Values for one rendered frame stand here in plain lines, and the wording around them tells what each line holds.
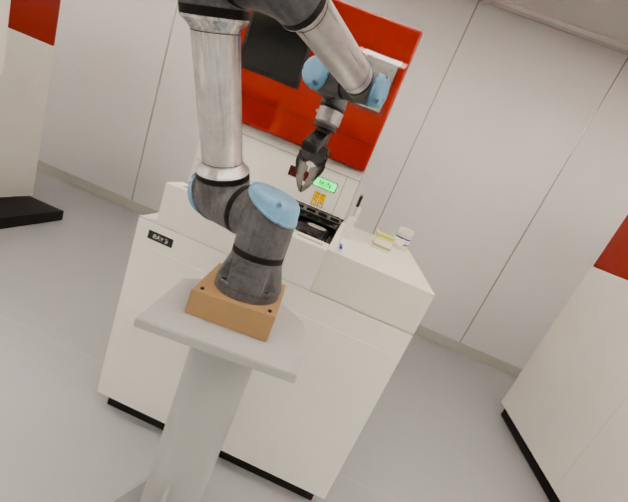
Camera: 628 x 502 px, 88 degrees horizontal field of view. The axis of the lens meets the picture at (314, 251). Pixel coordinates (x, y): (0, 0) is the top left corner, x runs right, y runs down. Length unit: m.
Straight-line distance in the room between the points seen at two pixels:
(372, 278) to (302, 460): 0.73
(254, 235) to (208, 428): 0.48
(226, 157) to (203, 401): 0.54
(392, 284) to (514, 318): 2.67
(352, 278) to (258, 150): 0.90
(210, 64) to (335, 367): 0.91
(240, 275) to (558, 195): 3.09
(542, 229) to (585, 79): 1.20
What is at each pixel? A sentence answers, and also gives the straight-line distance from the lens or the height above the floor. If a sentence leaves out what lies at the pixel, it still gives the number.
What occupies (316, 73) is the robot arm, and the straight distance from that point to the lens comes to 0.92.
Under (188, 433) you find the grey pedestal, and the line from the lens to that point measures 0.93.
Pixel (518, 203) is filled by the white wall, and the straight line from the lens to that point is 3.35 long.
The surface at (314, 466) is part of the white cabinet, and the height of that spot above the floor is 0.20.
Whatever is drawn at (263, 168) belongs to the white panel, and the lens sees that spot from 1.67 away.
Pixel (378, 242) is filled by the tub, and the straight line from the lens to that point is 1.31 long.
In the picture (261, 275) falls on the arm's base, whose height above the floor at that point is 0.94.
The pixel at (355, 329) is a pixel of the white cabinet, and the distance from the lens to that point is 1.08.
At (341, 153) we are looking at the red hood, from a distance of 1.55.
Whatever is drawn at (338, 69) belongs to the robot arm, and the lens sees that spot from 0.76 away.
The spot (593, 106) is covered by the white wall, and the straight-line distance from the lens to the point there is 3.58.
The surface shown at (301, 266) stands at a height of 0.88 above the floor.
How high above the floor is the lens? 1.21
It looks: 15 degrees down
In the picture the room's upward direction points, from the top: 22 degrees clockwise
